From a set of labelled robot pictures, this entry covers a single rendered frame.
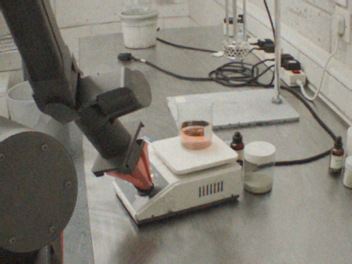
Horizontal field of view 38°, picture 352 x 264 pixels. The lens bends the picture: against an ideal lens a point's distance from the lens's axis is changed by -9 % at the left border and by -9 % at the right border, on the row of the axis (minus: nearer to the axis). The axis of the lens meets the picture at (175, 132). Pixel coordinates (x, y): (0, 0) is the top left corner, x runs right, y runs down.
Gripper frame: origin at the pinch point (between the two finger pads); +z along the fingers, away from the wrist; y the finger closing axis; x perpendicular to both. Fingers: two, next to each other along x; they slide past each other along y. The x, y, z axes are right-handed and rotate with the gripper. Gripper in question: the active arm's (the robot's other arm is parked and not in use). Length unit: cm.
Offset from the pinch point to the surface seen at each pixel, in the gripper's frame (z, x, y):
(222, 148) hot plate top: 5.4, -9.6, 10.4
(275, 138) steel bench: 23.6, -10.0, 30.3
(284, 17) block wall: 32, -3, 97
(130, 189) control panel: 1.5, 4.2, 0.4
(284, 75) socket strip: 33, -5, 66
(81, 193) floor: 78, 113, 80
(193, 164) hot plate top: 1.9, -7.2, 4.2
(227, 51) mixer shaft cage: 8.6, -2.0, 46.9
